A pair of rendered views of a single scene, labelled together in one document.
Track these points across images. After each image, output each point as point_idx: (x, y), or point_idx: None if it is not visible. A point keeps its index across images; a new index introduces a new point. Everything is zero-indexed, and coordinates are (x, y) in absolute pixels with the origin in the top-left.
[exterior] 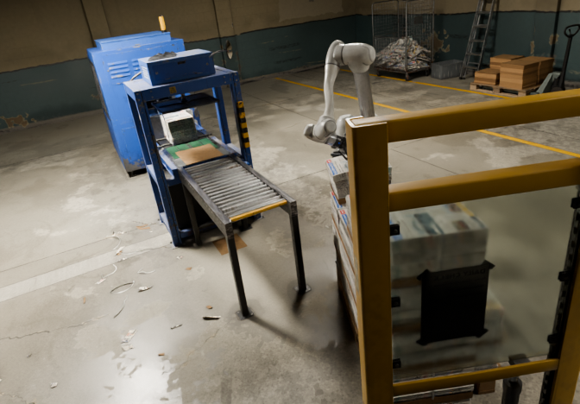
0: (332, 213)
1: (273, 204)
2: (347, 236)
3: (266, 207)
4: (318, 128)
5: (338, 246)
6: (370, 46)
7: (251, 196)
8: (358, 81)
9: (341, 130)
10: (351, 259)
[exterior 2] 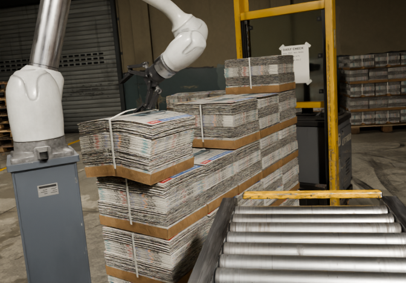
0: (173, 220)
1: (273, 193)
2: (235, 160)
3: (293, 191)
4: (206, 29)
5: (203, 241)
6: None
7: (296, 232)
8: None
9: (60, 97)
10: (244, 175)
